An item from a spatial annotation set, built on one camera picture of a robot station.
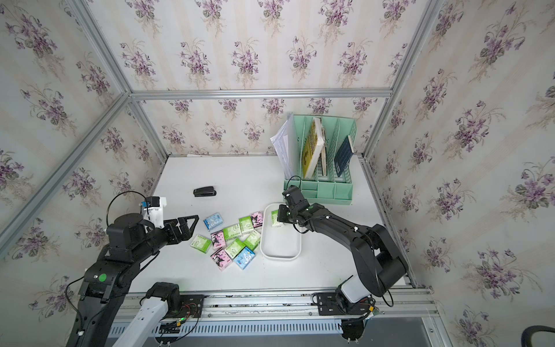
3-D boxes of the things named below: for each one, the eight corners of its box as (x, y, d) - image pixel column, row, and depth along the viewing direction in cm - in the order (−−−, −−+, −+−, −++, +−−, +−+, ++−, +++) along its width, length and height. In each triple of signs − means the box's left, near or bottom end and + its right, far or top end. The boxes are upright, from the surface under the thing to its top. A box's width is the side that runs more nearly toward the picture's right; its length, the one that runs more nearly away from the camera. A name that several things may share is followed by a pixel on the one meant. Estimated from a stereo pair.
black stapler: (195, 197, 106) (192, 192, 102) (197, 190, 108) (194, 186, 105) (215, 197, 106) (213, 192, 103) (217, 190, 108) (215, 186, 105)
